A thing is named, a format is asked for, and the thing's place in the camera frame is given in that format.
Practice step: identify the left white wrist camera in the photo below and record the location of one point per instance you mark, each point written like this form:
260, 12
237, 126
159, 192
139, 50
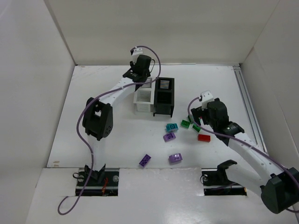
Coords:
135, 52

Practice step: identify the green sloped lego brick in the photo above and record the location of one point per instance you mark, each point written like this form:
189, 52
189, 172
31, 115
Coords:
196, 128

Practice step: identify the green wedge lego brick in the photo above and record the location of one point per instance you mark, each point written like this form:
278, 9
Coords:
190, 118

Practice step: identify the purple rounded lego brick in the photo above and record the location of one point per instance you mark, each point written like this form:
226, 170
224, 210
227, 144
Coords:
175, 158

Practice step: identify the aluminium rail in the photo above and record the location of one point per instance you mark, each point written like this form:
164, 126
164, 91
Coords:
254, 125

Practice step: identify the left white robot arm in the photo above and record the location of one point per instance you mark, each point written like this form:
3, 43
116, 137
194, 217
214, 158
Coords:
98, 119

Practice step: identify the black two-bin container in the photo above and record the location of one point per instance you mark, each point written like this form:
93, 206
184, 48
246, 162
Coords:
164, 96

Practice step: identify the green square lego brick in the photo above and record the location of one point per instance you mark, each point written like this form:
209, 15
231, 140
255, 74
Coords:
185, 124

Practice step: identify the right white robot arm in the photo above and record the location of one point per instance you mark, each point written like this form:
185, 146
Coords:
277, 185

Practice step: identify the red rectangular lego brick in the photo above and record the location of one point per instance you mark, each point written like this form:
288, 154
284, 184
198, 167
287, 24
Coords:
204, 138

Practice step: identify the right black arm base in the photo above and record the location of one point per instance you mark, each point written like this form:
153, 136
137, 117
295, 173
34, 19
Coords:
216, 182

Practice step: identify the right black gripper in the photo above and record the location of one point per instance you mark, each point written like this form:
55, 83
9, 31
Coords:
197, 112

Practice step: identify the teal lego brick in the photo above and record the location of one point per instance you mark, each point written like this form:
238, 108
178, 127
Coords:
171, 127

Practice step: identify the white two-bin container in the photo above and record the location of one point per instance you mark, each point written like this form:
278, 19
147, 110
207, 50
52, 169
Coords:
144, 98

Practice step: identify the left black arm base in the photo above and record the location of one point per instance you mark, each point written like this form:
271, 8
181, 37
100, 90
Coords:
101, 183

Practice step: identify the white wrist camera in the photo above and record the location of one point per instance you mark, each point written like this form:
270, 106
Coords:
205, 98
135, 52

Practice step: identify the purple arched lego brick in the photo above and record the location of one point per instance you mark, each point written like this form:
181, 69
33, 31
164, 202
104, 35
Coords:
169, 136

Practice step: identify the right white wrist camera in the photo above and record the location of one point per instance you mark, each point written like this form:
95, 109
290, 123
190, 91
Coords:
205, 98

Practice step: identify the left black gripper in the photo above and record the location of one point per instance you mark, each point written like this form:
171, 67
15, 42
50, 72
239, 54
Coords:
133, 75

